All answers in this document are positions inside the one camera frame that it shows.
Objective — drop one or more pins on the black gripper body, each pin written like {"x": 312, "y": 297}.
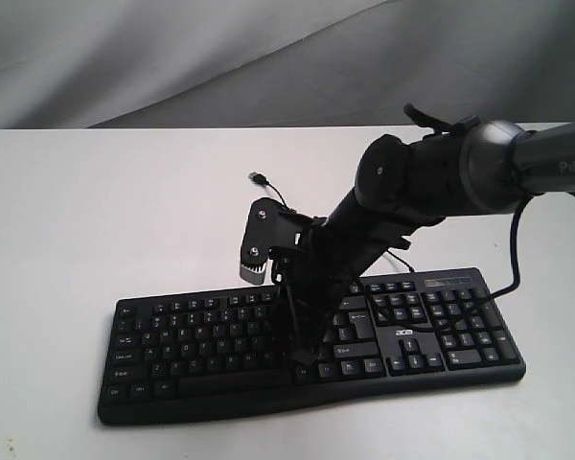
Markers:
{"x": 321, "y": 276}

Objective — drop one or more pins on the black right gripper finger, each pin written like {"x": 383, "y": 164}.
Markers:
{"x": 313, "y": 324}

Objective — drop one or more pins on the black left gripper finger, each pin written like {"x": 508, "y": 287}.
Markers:
{"x": 287, "y": 327}

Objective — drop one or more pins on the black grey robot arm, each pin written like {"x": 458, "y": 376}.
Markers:
{"x": 469, "y": 168}

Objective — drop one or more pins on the black Acer keyboard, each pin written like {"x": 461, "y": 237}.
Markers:
{"x": 212, "y": 355}

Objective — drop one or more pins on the grey backdrop cloth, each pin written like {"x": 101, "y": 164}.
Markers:
{"x": 146, "y": 64}

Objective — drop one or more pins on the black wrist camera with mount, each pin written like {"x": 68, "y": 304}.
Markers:
{"x": 271, "y": 231}

